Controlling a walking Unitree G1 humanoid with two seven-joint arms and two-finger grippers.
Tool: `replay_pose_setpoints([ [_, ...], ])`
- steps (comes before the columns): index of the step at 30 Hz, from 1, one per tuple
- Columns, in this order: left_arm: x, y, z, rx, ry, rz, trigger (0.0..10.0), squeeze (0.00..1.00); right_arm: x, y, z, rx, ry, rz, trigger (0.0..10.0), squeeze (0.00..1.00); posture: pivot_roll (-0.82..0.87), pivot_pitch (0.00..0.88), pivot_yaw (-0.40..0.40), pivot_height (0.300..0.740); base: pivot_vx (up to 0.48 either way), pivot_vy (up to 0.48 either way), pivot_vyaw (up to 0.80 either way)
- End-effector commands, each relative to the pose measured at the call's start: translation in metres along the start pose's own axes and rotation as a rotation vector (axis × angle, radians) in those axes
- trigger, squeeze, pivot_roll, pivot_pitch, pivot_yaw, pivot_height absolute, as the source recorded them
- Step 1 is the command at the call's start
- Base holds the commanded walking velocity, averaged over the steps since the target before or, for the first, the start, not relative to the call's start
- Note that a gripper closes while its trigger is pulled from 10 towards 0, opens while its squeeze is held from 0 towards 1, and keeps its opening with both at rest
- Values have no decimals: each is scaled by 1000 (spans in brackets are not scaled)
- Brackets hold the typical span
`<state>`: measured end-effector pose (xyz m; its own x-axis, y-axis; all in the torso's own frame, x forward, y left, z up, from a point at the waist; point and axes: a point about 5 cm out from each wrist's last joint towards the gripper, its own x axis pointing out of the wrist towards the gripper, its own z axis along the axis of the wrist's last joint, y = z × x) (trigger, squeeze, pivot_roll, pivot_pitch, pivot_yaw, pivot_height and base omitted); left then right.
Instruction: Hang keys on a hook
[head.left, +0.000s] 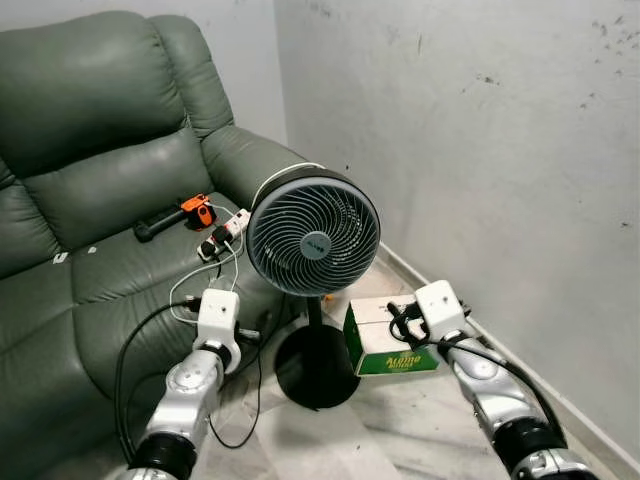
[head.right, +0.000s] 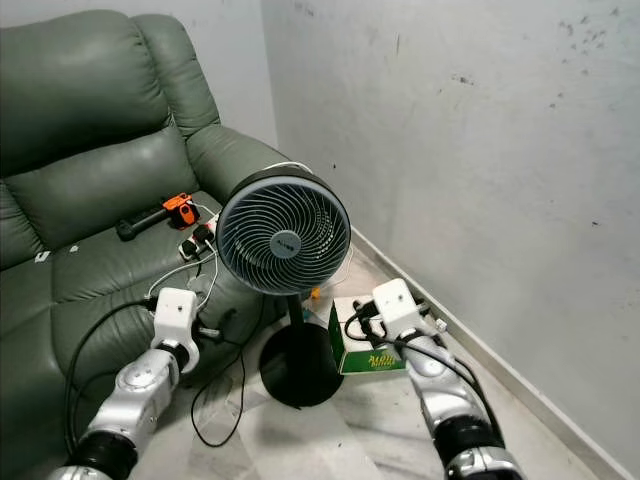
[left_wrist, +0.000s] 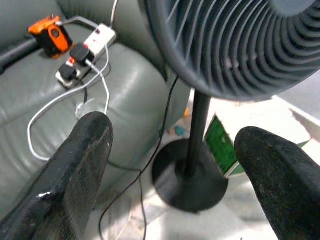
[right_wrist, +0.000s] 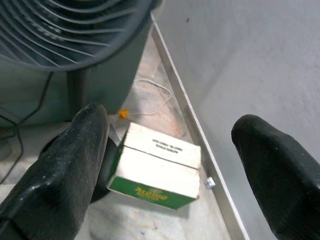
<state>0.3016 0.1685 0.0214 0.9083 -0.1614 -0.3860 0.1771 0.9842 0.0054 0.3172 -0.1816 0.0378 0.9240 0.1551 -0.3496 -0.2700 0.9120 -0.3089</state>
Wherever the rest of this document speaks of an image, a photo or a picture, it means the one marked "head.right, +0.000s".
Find white power strip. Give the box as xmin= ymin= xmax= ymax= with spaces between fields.
xmin=178 ymin=214 xmax=222 ymax=263

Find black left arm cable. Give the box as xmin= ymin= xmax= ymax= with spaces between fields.
xmin=62 ymin=296 xmax=157 ymax=457

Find green white cardboard box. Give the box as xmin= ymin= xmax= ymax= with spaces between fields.
xmin=327 ymin=294 xmax=408 ymax=377

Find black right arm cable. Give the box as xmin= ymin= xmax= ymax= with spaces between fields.
xmin=345 ymin=312 xmax=503 ymax=431

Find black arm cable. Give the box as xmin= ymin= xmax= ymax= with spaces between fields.
xmin=62 ymin=296 xmax=157 ymax=457
xmin=345 ymin=312 xmax=503 ymax=431

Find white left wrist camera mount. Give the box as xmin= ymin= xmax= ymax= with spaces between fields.
xmin=152 ymin=287 xmax=200 ymax=348

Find thin black floor cable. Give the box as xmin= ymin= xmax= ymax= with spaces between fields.
xmin=191 ymin=320 xmax=248 ymax=449

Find white power cable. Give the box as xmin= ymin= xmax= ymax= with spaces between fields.
xmin=172 ymin=205 xmax=227 ymax=313

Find green leather sofa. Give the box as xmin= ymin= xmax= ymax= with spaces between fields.
xmin=0 ymin=10 xmax=296 ymax=480

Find grey black standing fan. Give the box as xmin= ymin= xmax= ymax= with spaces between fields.
xmin=215 ymin=165 xmax=353 ymax=409

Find orange black handheld tool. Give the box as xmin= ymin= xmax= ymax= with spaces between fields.
xmin=116 ymin=192 xmax=201 ymax=242

